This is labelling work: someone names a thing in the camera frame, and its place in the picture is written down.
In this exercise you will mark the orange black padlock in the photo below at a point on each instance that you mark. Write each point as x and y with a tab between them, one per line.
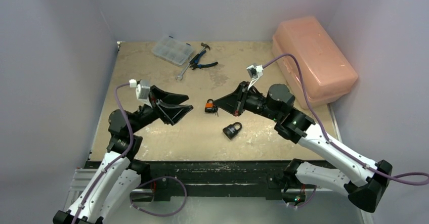
208	106

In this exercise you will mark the black key bunch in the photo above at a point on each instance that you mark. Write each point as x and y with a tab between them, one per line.
215	110

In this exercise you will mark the clear plastic organizer box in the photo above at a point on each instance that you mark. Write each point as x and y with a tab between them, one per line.
172	50

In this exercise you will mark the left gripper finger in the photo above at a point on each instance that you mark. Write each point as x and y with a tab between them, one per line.
168	97
172	114

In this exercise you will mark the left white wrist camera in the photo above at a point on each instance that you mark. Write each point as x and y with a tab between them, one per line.
142	90

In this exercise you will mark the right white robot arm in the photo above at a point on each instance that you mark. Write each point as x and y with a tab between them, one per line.
363	180

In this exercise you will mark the silver wrench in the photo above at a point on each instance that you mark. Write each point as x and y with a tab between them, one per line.
181	74

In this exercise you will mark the small hammer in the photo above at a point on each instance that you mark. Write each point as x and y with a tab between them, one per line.
204	48

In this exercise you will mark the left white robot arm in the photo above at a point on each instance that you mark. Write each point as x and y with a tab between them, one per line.
119	173

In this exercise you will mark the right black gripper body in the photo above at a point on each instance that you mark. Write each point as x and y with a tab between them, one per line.
241	98

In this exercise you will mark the pink plastic storage box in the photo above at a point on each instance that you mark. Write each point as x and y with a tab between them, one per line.
314	67

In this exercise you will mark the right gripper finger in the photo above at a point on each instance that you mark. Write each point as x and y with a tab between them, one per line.
228	105
230	98

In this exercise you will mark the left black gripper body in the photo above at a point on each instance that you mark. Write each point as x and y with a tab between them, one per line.
154	110

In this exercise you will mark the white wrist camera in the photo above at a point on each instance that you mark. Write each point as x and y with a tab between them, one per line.
142	90
255	72

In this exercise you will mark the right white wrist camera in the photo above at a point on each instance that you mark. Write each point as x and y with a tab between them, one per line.
255	72

